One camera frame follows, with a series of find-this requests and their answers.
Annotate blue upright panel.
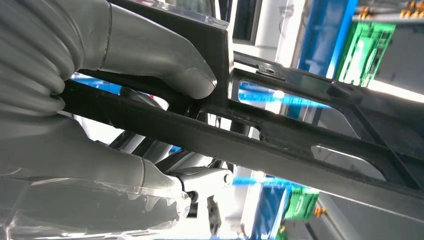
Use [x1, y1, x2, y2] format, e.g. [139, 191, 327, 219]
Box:
[251, 0, 359, 240]

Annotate green panel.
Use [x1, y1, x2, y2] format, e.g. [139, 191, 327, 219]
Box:
[283, 20, 397, 223]

